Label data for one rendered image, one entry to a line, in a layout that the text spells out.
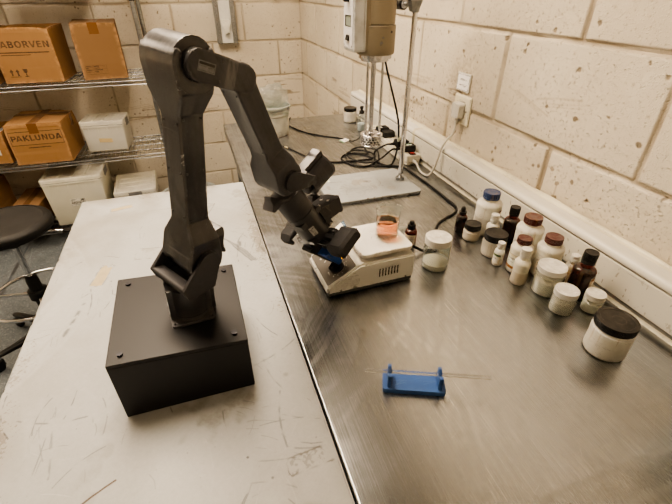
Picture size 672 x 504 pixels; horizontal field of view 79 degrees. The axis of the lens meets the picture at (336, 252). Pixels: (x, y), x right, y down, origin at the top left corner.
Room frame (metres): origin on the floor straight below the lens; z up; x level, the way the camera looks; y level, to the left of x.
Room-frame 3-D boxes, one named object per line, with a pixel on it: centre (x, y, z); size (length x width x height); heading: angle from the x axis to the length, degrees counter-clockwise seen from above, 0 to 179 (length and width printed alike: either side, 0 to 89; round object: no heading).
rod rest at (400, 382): (0.43, -0.13, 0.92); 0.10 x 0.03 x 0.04; 85
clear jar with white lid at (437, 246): (0.77, -0.23, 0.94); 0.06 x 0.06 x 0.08
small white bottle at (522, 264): (0.71, -0.40, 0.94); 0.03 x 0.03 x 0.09
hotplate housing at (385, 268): (0.75, -0.06, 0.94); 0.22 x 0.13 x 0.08; 110
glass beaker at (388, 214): (0.76, -0.11, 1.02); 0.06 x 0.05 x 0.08; 92
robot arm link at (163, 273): (0.50, 0.23, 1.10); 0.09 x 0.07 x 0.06; 52
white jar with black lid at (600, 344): (0.52, -0.48, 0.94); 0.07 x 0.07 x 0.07
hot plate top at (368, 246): (0.76, -0.09, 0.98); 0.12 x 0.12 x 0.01; 20
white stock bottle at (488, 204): (0.93, -0.39, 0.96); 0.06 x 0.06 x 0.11
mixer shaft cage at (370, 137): (1.22, -0.11, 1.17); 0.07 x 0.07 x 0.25
